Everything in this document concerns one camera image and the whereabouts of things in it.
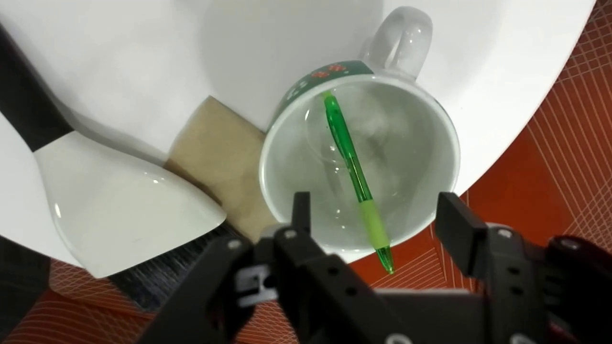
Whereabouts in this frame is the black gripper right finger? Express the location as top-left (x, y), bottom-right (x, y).
top-left (436, 188), bottom-right (612, 344)

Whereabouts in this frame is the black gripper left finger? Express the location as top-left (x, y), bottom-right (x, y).
top-left (136, 188), bottom-right (410, 344)

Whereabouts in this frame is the green pen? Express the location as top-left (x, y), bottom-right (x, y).
top-left (320, 89), bottom-right (398, 276)

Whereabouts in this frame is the white mug with green band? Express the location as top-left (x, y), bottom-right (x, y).
top-left (257, 5), bottom-right (463, 265)

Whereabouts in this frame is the small tan sanding sponge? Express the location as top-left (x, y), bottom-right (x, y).
top-left (163, 93), bottom-right (283, 244)

